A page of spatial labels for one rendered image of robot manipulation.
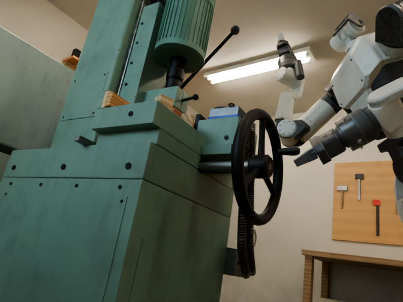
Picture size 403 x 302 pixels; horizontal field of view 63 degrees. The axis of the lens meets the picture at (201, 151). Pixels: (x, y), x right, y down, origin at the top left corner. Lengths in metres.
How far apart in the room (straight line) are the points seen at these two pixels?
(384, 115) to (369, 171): 3.27
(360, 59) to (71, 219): 0.95
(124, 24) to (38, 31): 2.40
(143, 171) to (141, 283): 0.24
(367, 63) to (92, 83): 0.89
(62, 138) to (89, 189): 0.41
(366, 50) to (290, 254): 3.33
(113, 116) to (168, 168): 0.19
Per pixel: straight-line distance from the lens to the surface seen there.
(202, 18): 1.21
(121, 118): 0.84
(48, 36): 3.69
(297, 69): 1.51
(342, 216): 4.10
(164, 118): 0.80
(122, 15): 1.34
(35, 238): 0.95
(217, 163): 0.88
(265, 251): 4.37
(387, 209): 4.03
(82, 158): 0.90
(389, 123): 0.92
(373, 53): 1.17
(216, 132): 0.94
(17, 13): 3.62
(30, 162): 1.09
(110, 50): 1.27
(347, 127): 0.89
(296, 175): 4.41
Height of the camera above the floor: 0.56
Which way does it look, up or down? 19 degrees up
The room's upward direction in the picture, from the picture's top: 10 degrees clockwise
